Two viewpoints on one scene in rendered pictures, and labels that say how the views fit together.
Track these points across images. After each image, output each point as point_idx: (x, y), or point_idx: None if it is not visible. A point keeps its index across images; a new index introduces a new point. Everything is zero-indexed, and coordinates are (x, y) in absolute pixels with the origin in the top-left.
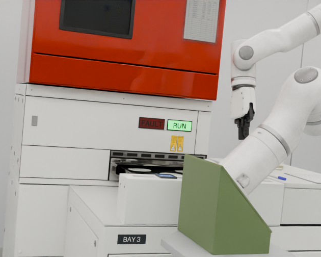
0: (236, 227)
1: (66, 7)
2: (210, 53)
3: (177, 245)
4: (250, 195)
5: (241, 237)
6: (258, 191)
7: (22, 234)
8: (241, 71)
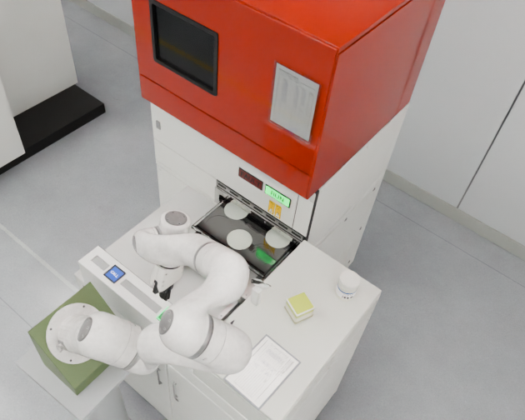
0: (51, 366)
1: (158, 39)
2: (302, 150)
3: None
4: None
5: (57, 373)
6: None
7: (162, 197)
8: None
